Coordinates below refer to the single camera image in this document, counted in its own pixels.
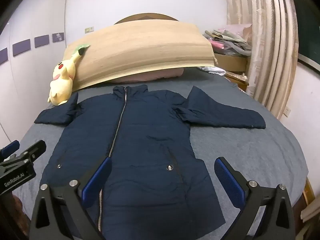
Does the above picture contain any person's left forearm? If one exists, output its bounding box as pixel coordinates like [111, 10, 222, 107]
[0, 192, 27, 240]

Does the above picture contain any navy blue padded jacket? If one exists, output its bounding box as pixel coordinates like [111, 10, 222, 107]
[34, 85, 266, 240]

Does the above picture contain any beige wooden headboard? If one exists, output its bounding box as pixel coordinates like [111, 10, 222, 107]
[62, 20, 218, 92]

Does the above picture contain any dark wooden headboard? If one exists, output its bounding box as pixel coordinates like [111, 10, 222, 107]
[114, 12, 179, 25]

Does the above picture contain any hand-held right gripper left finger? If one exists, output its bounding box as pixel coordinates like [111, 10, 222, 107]
[29, 157, 112, 240]

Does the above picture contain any pile of clothes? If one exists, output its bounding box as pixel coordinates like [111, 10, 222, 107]
[204, 24, 253, 57]

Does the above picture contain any light wooden bedside cabinet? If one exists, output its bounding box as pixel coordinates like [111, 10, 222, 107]
[214, 52, 250, 72]

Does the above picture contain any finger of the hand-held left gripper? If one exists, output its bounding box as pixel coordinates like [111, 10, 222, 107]
[15, 140, 47, 162]
[0, 140, 20, 159]

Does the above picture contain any beige patterned curtain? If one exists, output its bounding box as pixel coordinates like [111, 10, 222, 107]
[225, 0, 299, 119]

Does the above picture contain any yellow plush toy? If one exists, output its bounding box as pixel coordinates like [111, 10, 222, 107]
[47, 44, 90, 106]

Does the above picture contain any pink pillow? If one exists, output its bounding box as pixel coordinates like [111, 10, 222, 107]
[112, 67, 184, 83]

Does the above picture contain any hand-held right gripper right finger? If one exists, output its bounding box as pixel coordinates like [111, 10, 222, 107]
[214, 157, 297, 240]

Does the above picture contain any dark window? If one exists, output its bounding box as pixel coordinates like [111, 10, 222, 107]
[296, 0, 320, 72]

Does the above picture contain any light wooden board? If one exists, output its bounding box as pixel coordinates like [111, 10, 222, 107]
[300, 175, 320, 233]

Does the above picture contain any bed with grey sheet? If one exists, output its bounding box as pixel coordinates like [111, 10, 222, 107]
[11, 67, 309, 240]

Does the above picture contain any white cloth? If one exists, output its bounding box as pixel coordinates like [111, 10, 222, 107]
[196, 66, 227, 76]

